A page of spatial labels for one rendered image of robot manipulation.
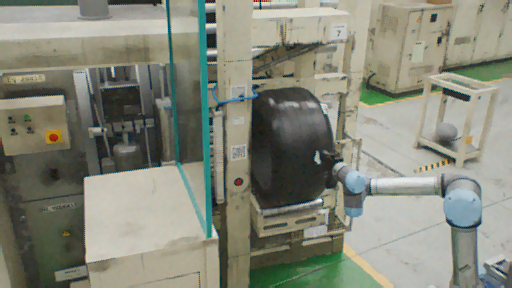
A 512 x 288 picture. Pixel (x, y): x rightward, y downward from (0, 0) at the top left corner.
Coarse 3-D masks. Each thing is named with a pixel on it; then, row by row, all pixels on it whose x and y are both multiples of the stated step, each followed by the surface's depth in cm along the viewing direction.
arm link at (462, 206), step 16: (448, 192) 166; (464, 192) 161; (480, 192) 167; (448, 208) 162; (464, 208) 160; (480, 208) 159; (448, 224) 168; (464, 224) 161; (480, 224) 164; (464, 240) 167; (464, 256) 169; (464, 272) 171
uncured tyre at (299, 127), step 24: (264, 96) 220; (288, 96) 217; (312, 96) 220; (264, 120) 214; (288, 120) 207; (312, 120) 210; (264, 144) 260; (288, 144) 205; (312, 144) 208; (264, 168) 257; (288, 168) 206; (312, 168) 210; (264, 192) 228; (288, 192) 214; (312, 192) 220
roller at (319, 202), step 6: (318, 198) 238; (288, 204) 232; (294, 204) 233; (300, 204) 234; (306, 204) 234; (312, 204) 235; (318, 204) 236; (264, 210) 228; (270, 210) 228; (276, 210) 229; (282, 210) 230; (288, 210) 232; (294, 210) 233; (300, 210) 235; (264, 216) 228
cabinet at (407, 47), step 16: (416, 0) 685; (384, 16) 654; (400, 16) 629; (416, 16) 629; (432, 16) 643; (448, 16) 659; (384, 32) 660; (400, 32) 635; (416, 32) 640; (432, 32) 655; (448, 32) 672; (384, 48) 666; (400, 48) 640; (416, 48) 652; (432, 48) 668; (384, 64) 671; (400, 64) 650; (416, 64) 664; (432, 64) 681; (384, 80) 677; (400, 80) 661; (416, 80) 677; (400, 96) 676
